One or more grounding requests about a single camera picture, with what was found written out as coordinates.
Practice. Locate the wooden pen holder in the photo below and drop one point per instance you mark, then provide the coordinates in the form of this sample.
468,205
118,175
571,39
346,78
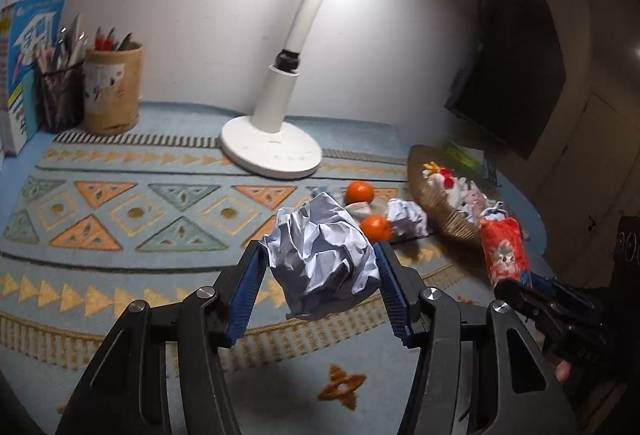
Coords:
112,90

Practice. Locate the black mesh pen holder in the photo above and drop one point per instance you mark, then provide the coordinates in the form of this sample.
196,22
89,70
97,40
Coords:
60,100

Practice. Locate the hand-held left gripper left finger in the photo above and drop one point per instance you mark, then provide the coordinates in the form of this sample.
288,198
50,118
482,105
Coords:
245,295

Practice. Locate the bunch of light pens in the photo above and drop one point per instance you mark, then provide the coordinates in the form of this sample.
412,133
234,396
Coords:
65,45

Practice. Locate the red snack packet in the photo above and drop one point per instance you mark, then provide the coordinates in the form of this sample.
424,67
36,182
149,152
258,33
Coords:
502,250

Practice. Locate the small tangerine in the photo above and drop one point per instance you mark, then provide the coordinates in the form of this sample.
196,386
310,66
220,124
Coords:
360,192

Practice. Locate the person's right hand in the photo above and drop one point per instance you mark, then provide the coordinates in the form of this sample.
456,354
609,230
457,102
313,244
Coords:
562,371

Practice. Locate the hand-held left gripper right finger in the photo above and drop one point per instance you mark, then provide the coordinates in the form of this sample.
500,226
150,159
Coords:
395,295

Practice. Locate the blue workbook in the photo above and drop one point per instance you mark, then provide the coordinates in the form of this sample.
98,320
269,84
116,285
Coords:
30,35

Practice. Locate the green packet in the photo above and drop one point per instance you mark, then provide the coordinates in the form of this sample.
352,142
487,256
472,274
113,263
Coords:
462,156

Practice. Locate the large paper ball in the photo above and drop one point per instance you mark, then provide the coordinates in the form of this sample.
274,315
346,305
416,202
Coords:
320,255

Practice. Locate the white desk lamp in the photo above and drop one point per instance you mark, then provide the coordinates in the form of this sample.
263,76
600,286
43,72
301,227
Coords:
272,100

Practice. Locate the crumpled white paper ball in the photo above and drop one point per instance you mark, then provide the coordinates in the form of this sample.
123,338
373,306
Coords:
407,215

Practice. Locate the wicker basket with snacks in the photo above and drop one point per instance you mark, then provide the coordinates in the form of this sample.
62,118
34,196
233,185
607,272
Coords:
435,210

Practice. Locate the dark flat screen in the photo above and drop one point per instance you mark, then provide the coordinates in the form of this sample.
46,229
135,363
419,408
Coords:
510,55

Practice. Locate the bunch of red dark pencils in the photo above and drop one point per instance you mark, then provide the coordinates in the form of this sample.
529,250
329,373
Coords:
107,40

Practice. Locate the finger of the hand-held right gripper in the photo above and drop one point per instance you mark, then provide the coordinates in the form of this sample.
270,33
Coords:
537,280
520,297

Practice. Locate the large tangerine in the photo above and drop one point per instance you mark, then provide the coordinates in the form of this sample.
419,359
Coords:
375,227

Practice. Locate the patterned blue table mat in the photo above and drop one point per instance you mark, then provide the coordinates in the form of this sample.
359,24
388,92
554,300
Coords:
150,265

